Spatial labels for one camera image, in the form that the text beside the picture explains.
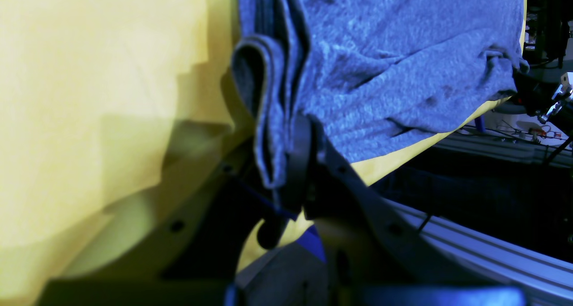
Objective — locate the aluminium frame rail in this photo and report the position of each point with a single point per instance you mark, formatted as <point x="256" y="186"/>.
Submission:
<point x="500" y="206"/>

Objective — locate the grey long-sleeve T-shirt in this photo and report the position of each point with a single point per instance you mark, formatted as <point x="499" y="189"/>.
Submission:
<point x="380" y="75"/>

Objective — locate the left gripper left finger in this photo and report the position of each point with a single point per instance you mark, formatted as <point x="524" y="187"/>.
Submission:
<point x="290" y="197"/>

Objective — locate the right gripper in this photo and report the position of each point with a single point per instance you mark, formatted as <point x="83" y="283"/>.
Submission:
<point x="539" y="99"/>

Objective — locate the yellow table cloth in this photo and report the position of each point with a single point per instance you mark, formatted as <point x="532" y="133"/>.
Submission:
<point x="113" y="113"/>

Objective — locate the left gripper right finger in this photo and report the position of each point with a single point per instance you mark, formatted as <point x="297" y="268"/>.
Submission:
<point x="374" y="257"/>

